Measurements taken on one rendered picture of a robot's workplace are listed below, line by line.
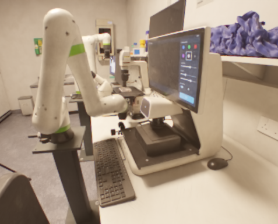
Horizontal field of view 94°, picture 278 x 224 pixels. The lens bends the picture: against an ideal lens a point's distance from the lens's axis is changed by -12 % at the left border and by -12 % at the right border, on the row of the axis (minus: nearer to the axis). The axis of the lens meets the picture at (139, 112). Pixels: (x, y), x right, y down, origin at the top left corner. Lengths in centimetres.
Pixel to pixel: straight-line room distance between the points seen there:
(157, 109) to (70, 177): 73
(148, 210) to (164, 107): 41
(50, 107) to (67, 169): 49
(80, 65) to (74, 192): 84
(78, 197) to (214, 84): 111
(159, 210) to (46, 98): 61
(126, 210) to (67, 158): 53
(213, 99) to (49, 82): 68
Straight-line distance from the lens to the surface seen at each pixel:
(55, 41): 64
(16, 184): 53
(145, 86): 138
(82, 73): 80
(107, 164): 75
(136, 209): 60
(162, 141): 64
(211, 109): 71
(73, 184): 113
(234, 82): 106
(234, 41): 84
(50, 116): 69
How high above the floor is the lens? 125
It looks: 21 degrees down
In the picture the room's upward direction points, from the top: straight up
